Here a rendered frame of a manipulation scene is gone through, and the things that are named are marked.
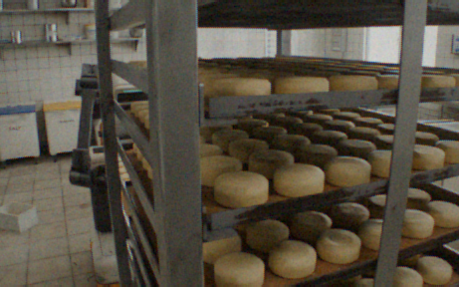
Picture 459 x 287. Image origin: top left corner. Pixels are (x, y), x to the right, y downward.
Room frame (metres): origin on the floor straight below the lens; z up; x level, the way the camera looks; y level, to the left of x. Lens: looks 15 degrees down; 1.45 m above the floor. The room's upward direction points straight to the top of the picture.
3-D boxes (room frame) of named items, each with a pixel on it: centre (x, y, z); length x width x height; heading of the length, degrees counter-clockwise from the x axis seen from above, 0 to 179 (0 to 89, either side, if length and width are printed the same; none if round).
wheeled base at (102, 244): (2.23, 0.60, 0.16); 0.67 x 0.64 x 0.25; 23
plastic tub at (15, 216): (2.76, 1.82, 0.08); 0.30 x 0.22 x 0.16; 72
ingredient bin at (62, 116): (4.87, 2.20, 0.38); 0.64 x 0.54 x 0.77; 26
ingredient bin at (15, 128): (4.59, 2.79, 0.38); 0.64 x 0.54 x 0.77; 28
